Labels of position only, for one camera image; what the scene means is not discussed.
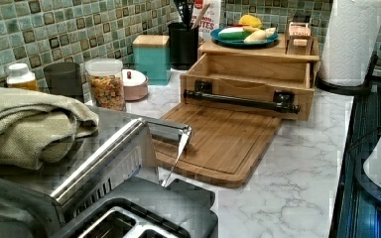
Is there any black metal drawer handle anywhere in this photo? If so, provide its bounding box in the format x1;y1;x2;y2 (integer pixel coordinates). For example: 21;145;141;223
183;80;301;114

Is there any stainless toaster oven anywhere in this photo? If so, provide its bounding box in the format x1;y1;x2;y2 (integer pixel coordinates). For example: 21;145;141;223
0;107;191;238

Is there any pink bowl white lid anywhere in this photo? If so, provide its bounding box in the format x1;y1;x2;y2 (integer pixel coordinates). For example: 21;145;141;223
122;69;148;101

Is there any white cap spice bottle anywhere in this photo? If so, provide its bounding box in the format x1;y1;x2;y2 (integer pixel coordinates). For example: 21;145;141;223
6;63;39;91

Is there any black paper towel holder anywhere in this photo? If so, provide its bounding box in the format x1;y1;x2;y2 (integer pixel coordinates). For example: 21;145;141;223
316;53;378;96

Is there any pale toy banana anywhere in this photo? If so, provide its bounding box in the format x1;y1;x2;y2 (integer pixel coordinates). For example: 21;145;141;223
243;26;276;44

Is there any wooden drawer cabinet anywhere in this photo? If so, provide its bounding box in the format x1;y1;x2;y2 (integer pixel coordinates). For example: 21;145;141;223
198;35;319;88

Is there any wooden spoon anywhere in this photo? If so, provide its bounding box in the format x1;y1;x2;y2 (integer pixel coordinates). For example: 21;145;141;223
191;3;210;29

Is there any bamboo cutting board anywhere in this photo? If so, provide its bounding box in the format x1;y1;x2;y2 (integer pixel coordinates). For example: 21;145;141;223
154;104;281;188

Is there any teal canister wooden lid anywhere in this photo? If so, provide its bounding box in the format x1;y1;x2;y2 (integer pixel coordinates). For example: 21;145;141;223
133;35;171;85

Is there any black utensil holder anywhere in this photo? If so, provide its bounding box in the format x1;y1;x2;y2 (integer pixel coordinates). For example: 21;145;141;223
168;23;198;70

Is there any blue plate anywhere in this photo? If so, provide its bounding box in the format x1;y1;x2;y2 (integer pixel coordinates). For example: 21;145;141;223
210;28;278;48

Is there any white carton box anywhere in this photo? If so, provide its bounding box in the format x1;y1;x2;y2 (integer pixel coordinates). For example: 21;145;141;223
191;0;221;40

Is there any paper towel roll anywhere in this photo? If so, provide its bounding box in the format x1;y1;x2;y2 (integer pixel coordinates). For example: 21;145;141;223
318;0;381;86

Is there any clear cereal jar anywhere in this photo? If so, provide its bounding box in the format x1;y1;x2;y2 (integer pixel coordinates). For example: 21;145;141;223
85;59;126;111

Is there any wooden drawer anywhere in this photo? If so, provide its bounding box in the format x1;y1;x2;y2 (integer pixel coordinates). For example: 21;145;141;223
181;57;315;121

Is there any yellow toy fruit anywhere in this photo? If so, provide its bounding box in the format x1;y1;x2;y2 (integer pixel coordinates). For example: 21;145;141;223
239;14;263;29

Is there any black slot toaster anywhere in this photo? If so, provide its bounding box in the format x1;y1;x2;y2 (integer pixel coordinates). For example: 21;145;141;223
52;178;218;238

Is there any green toy vegetable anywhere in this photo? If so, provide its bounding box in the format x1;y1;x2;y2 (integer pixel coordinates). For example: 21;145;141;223
218;27;250;41

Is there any small wooden box holder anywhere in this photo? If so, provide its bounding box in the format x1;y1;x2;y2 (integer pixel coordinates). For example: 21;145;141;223
286;22;312;56

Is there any dark grey cup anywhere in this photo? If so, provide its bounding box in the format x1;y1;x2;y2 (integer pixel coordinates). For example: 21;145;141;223
44;61;84;102

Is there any folded beige towel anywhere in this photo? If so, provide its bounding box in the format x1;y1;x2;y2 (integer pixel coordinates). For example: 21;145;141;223
0;87;99;170

